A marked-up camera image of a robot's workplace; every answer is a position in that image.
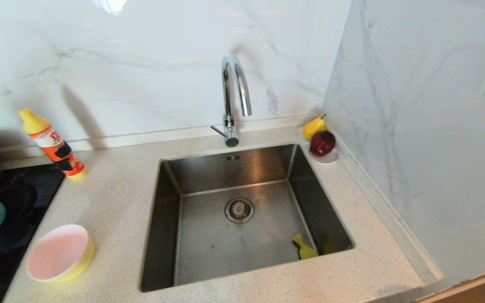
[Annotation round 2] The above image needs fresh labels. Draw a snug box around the green and yellow sponge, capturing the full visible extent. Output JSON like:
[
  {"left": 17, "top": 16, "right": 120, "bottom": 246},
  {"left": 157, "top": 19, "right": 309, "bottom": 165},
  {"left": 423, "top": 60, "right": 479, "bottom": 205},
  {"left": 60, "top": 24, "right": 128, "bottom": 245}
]
[{"left": 292, "top": 234, "right": 320, "bottom": 260}]

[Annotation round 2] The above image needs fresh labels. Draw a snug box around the small white dish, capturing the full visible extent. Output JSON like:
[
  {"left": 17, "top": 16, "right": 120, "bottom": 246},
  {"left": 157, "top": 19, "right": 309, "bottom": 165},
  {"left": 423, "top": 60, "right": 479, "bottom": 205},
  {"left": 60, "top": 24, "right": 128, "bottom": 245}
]
[{"left": 296, "top": 126, "right": 339, "bottom": 165}]

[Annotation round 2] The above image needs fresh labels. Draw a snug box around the metal sink drain strainer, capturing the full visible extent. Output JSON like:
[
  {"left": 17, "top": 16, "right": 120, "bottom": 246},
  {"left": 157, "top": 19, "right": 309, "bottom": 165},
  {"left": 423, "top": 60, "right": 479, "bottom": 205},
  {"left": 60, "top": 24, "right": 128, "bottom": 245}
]
[{"left": 224, "top": 197, "right": 255, "bottom": 224}]

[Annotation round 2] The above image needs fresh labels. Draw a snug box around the yellow pear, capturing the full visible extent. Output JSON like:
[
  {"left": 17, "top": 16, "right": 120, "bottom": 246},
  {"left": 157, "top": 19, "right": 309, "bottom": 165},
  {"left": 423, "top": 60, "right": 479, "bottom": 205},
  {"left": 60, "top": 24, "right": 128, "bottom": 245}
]
[{"left": 303, "top": 114, "right": 327, "bottom": 141}]

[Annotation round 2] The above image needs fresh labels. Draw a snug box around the orange dish soap bottle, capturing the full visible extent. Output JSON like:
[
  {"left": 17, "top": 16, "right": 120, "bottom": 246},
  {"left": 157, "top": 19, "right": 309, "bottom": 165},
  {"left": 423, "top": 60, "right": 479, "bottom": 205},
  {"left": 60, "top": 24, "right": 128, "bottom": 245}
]
[{"left": 19, "top": 108, "right": 88, "bottom": 181}]

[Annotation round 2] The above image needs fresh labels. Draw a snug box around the yellow plastic bowl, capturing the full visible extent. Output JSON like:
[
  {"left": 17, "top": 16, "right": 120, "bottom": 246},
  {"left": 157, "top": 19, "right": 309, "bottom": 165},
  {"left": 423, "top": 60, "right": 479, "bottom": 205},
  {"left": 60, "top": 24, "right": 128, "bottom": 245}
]
[{"left": 51, "top": 225, "right": 96, "bottom": 283}]

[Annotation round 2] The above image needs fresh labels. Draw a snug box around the black induction cooktop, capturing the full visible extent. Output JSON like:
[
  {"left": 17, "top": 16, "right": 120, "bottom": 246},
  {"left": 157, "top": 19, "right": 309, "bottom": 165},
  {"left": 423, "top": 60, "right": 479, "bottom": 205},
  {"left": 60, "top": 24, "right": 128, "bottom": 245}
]
[{"left": 0, "top": 163, "right": 65, "bottom": 303}]

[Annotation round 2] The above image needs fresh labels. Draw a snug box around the stainless steel sink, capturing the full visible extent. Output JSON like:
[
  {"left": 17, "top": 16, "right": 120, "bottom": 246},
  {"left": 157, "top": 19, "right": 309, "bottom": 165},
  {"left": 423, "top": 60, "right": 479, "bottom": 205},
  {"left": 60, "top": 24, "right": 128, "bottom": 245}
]
[{"left": 141, "top": 144, "right": 356, "bottom": 292}]

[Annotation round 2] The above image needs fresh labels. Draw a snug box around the chrome gooseneck faucet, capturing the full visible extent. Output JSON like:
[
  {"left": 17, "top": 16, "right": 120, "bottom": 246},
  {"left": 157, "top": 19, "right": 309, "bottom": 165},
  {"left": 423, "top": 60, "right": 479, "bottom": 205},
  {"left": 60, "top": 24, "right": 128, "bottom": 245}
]
[{"left": 210, "top": 53, "right": 253, "bottom": 148}]

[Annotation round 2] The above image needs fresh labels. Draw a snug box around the pink plastic bowl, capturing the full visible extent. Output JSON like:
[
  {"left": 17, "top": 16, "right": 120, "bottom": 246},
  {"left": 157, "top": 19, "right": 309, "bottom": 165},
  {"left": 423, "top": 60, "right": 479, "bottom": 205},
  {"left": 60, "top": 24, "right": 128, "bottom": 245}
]
[{"left": 27, "top": 224, "right": 90, "bottom": 282}]

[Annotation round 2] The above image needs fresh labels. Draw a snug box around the red apple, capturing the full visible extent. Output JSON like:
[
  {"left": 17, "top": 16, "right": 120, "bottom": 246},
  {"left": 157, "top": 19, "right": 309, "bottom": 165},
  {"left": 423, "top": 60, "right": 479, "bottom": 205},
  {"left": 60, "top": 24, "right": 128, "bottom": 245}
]
[{"left": 309, "top": 130, "right": 336, "bottom": 157}]

